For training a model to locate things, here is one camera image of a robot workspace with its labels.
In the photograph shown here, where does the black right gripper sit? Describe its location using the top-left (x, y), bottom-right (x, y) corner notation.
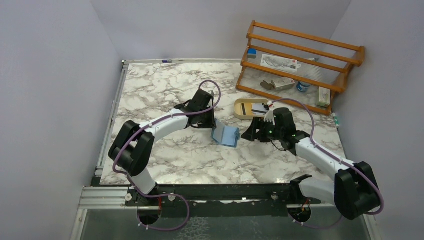
top-left (241, 116), bottom-right (284, 143)

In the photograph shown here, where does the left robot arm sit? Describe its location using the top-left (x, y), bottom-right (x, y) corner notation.
top-left (108, 89), bottom-right (216, 206)

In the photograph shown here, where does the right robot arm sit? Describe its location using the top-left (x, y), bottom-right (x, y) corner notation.
top-left (241, 107), bottom-right (384, 220)

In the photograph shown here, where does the gold card with stripe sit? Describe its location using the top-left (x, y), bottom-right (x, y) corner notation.
top-left (240, 102), bottom-right (253, 116)

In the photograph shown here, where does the grey card upper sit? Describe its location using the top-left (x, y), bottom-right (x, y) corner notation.
top-left (251, 103), bottom-right (269, 116)

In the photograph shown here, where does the cream oval tray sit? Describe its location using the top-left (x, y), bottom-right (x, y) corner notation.
top-left (233, 98), bottom-right (269, 120)

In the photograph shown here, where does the olive tape dispenser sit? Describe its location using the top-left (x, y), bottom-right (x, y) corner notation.
top-left (260, 81), bottom-right (275, 91)

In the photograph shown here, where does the grey stapler box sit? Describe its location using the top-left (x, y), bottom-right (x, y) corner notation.
top-left (271, 77), bottom-right (295, 91)

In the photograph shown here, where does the blue grey eraser block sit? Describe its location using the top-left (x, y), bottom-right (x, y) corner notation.
top-left (247, 48), bottom-right (257, 59)

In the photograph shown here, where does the white printed flat package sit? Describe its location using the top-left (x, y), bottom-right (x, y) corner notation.
top-left (260, 54), bottom-right (302, 73)

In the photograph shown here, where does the orange wooden shelf rack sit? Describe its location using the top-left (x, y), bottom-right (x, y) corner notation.
top-left (235, 20), bottom-right (365, 115)

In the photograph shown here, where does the green white small box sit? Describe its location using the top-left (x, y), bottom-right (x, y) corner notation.
top-left (316, 87), bottom-right (331, 108)

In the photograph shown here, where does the green white tube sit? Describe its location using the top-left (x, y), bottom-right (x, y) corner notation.
top-left (331, 112), bottom-right (340, 128)

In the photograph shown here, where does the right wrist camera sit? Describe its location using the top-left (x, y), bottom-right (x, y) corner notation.
top-left (263, 109), bottom-right (275, 125)

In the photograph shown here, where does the aluminium frame rail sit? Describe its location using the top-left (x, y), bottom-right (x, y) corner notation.
top-left (70, 59), bottom-right (382, 240)

